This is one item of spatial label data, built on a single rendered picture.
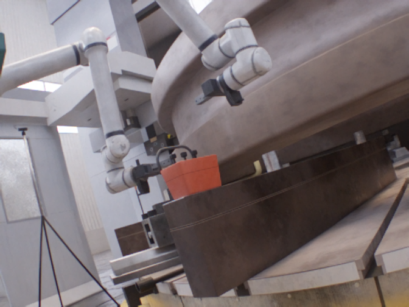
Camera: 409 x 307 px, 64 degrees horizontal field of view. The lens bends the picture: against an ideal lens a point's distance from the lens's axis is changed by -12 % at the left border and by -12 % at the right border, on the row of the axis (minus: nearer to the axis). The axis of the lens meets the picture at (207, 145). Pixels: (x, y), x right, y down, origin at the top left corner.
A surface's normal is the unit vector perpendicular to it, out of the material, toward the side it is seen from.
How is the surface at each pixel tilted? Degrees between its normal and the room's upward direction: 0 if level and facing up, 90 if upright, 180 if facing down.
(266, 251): 90
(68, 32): 90
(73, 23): 90
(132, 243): 90
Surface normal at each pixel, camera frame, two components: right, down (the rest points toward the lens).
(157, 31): -0.46, 0.00
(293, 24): -0.64, 0.08
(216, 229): 0.64, -0.33
